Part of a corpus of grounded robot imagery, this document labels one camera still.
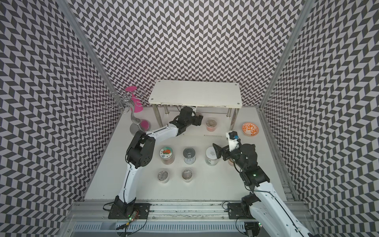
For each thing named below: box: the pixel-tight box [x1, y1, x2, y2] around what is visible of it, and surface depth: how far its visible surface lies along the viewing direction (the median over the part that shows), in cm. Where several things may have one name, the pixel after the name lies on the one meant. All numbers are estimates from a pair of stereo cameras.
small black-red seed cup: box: [181, 168, 194, 183], surface depth 81 cm
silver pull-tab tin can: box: [182, 147, 196, 165], surface depth 87 cm
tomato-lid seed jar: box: [158, 146, 176, 165], surface depth 87 cm
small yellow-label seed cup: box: [157, 170, 170, 184], surface depth 80 cm
